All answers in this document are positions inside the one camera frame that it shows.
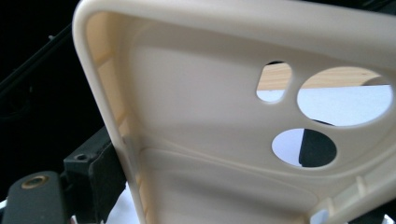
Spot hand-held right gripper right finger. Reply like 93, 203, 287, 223
298, 128, 338, 168

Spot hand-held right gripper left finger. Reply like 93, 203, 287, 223
63, 125, 127, 224

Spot beige printed phone case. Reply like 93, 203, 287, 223
71, 0, 396, 224

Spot light wooden table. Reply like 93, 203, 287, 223
256, 62, 391, 91

